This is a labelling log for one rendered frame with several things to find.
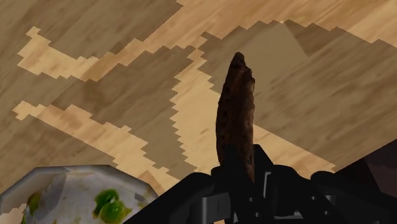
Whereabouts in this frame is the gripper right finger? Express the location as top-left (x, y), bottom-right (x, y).
top-left (253, 144), bottom-right (397, 224)

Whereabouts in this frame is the dark brown cookie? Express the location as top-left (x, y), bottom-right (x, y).
top-left (215, 52), bottom-right (256, 185)

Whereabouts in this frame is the white bowl with green print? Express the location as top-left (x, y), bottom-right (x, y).
top-left (0, 164), bottom-right (160, 224)

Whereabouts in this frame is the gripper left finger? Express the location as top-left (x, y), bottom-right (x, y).
top-left (123, 144), bottom-right (249, 224)

